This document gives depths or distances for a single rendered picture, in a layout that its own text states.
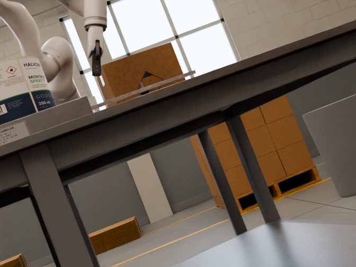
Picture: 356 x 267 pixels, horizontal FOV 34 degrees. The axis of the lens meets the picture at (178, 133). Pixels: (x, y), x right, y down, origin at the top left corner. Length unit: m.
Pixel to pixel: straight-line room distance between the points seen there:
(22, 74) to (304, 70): 0.66
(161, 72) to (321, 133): 1.86
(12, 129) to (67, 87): 1.30
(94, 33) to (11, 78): 0.78
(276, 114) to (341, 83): 2.72
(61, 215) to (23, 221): 6.26
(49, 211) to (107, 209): 6.13
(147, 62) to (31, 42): 0.48
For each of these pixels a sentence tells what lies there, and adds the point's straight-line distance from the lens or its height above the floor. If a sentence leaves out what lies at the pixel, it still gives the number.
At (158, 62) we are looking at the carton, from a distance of 2.32.
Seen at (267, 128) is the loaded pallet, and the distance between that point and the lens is 5.22.
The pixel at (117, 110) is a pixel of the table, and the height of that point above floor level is 0.82.
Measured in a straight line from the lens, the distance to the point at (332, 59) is 1.45.
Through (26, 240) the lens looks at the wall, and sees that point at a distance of 7.48.
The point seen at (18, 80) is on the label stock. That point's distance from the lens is 1.35.
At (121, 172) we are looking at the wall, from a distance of 7.31.
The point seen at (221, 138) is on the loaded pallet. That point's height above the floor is 0.67.
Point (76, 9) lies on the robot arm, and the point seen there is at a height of 1.33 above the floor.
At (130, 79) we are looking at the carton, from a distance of 2.29.
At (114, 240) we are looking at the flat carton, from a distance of 6.26.
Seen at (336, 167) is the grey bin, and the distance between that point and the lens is 3.99.
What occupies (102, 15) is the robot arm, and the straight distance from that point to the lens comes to 2.12.
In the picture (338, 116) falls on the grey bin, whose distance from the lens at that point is 3.89.
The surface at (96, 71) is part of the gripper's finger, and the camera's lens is 2.08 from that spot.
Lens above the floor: 0.69
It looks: 2 degrees up
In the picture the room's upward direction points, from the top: 21 degrees counter-clockwise
